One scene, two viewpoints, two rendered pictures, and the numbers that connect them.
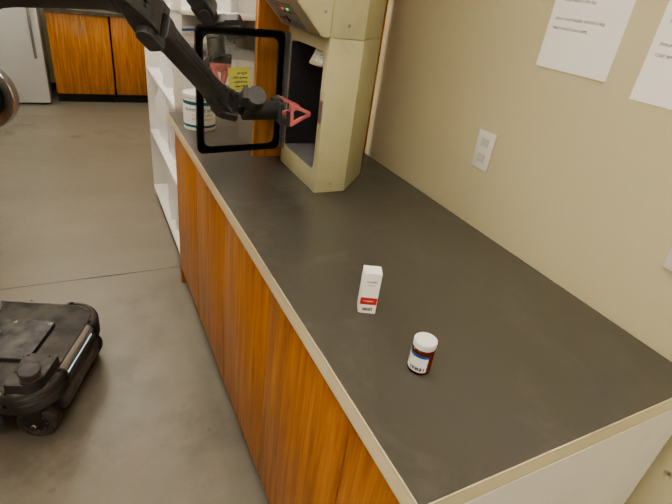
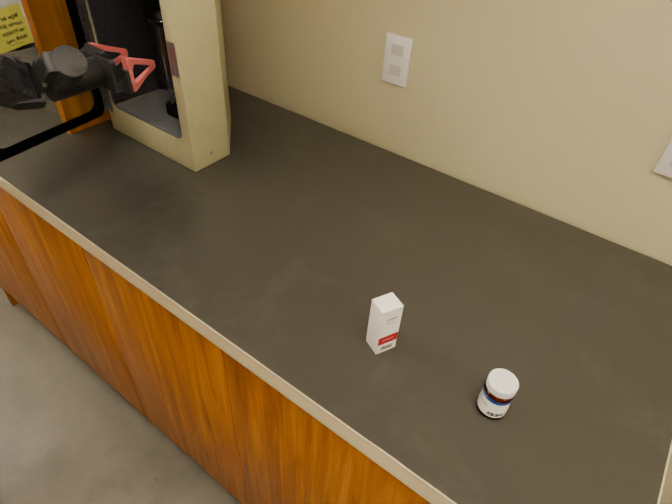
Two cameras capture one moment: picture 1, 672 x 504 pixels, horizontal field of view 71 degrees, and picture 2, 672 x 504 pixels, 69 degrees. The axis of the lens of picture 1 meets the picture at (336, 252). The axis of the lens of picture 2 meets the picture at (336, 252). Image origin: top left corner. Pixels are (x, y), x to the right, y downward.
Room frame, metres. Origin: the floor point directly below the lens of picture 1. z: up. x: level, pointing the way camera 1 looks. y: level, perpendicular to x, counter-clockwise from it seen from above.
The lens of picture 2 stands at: (0.43, 0.22, 1.58)
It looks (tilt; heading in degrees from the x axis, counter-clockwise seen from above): 41 degrees down; 334
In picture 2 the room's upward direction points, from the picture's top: 4 degrees clockwise
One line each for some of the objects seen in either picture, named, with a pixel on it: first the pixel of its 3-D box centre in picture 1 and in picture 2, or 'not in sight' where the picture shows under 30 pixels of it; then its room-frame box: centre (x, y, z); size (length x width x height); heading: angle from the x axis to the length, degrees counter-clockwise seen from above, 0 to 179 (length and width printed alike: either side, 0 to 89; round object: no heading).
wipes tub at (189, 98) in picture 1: (199, 109); not in sight; (2.00, 0.66, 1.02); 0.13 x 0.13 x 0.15
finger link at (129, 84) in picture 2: (294, 113); (131, 68); (1.50, 0.19, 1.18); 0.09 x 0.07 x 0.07; 118
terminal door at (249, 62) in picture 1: (240, 92); (20, 50); (1.62, 0.39, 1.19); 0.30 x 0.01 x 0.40; 127
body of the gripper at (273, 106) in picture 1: (269, 110); (89, 73); (1.49, 0.27, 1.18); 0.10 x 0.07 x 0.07; 28
